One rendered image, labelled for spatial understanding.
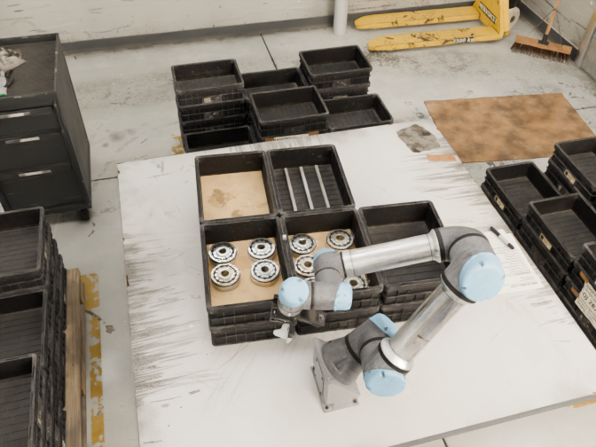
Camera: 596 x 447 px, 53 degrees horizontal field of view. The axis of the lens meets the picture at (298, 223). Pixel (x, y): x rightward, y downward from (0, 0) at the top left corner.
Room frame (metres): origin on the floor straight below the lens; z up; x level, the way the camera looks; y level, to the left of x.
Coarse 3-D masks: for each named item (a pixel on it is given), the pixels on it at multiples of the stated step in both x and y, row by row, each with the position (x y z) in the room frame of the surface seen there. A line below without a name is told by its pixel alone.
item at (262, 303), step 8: (272, 216) 1.58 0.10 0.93; (200, 224) 1.52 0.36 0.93; (208, 224) 1.52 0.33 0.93; (216, 224) 1.53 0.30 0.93; (224, 224) 1.53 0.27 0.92; (280, 224) 1.54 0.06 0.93; (200, 232) 1.48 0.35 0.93; (280, 232) 1.51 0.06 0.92; (200, 240) 1.44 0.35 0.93; (280, 240) 1.46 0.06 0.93; (288, 264) 1.34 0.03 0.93; (288, 272) 1.31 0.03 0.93; (208, 288) 1.23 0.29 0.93; (208, 296) 1.19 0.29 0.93; (208, 304) 1.16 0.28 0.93; (232, 304) 1.17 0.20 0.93; (240, 304) 1.17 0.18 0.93; (248, 304) 1.17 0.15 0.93; (256, 304) 1.17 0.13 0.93; (264, 304) 1.18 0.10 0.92; (208, 312) 1.14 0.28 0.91; (216, 312) 1.14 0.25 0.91; (224, 312) 1.15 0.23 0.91
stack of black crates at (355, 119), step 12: (360, 96) 3.10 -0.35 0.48; (372, 96) 3.12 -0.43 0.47; (336, 108) 3.06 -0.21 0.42; (348, 108) 3.08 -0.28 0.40; (360, 108) 3.10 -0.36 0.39; (372, 108) 3.12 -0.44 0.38; (384, 108) 2.98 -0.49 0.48; (336, 120) 2.99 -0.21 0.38; (348, 120) 2.99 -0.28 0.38; (360, 120) 3.00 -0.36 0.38; (372, 120) 3.00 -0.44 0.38; (384, 120) 2.96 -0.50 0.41
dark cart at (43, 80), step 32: (32, 64) 2.70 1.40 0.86; (64, 64) 2.90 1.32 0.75; (32, 96) 2.38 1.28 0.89; (64, 96) 2.61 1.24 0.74; (0, 128) 2.34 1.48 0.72; (32, 128) 2.38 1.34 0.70; (64, 128) 2.40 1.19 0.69; (0, 160) 2.32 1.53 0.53; (32, 160) 2.36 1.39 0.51; (64, 160) 2.41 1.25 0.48; (0, 192) 2.29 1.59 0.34; (32, 192) 2.35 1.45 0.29; (64, 192) 2.39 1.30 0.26
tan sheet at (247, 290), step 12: (240, 252) 1.48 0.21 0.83; (276, 252) 1.49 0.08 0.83; (240, 264) 1.42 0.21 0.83; (252, 264) 1.42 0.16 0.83; (240, 288) 1.31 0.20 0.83; (252, 288) 1.31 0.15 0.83; (264, 288) 1.31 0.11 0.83; (276, 288) 1.32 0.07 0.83; (216, 300) 1.26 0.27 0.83; (228, 300) 1.26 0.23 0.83; (240, 300) 1.26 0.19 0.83; (252, 300) 1.26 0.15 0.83
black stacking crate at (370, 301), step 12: (312, 216) 1.60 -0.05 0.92; (324, 216) 1.61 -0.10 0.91; (336, 216) 1.62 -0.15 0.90; (348, 216) 1.63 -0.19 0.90; (288, 228) 1.58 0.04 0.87; (300, 228) 1.59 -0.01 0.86; (312, 228) 1.60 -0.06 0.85; (324, 228) 1.61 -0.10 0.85; (336, 228) 1.62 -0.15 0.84; (348, 228) 1.63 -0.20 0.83; (360, 240) 1.51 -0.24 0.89; (372, 276) 1.34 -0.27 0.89; (360, 300) 1.25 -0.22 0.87; (372, 300) 1.26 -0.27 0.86; (336, 312) 1.23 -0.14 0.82
